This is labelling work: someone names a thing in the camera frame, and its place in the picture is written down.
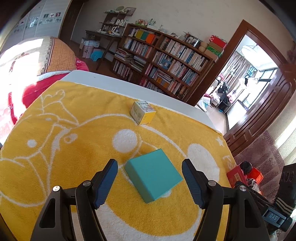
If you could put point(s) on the teal box lid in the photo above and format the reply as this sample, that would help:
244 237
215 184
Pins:
152 174

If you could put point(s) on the orange embossed toy block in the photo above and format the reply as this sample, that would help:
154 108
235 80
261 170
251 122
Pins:
256 175

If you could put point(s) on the black fuzzy sock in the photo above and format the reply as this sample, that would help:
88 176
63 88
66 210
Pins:
246 167

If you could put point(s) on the blue plastic stool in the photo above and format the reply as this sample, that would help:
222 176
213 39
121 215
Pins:
96 54

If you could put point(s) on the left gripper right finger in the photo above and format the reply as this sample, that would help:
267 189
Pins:
244 219

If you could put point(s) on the white table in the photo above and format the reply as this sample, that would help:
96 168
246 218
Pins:
137 92

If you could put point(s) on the red blanket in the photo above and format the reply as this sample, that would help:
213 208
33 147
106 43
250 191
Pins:
21 85

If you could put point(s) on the green gift box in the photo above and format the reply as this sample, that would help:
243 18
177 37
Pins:
214 51

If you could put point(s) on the red gift box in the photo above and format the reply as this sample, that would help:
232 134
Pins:
217 41

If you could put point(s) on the yellow patterned towel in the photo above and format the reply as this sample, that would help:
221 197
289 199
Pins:
71 131

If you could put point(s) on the yellow white medicine box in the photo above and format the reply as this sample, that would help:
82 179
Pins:
142 112

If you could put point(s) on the large wooden bookshelf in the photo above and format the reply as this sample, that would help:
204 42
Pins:
160 62

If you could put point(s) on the white wardrobe doors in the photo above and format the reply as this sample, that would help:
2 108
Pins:
45 19

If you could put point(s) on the small wooden desk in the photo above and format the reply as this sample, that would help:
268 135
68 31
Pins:
108 43

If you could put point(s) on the orange plaid pillow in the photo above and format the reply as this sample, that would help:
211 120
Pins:
55 55

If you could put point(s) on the red flat box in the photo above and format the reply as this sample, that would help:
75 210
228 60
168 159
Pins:
235 175

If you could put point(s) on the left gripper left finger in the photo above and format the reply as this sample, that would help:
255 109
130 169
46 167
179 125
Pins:
55 219

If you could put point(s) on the tall narrow wooden shelf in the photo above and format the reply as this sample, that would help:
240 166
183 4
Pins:
114 23

